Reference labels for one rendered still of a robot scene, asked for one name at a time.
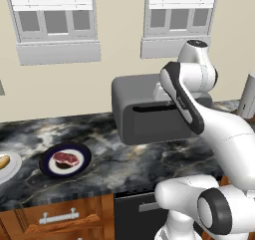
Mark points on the raw red steak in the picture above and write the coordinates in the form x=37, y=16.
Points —
x=66, y=158

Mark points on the hotdog bun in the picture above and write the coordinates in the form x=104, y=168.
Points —
x=3, y=161

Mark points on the grey toaster oven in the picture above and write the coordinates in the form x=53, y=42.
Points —
x=132, y=91

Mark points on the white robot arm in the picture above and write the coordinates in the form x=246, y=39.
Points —
x=229, y=141

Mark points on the black dishwasher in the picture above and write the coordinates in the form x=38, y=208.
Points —
x=132, y=220

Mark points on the white plate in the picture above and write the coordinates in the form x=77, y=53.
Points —
x=13, y=166

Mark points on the wooden drawer front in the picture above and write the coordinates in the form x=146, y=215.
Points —
x=86, y=207

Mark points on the pale grey cylindrical container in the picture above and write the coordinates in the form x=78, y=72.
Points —
x=248, y=96

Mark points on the white window with blinds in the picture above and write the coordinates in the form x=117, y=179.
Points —
x=54, y=21
x=179, y=15

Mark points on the dark blue plate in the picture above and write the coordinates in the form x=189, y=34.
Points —
x=84, y=157

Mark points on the dark grey toaster oven door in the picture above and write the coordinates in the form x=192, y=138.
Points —
x=156, y=126

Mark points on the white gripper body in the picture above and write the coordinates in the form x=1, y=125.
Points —
x=160, y=92

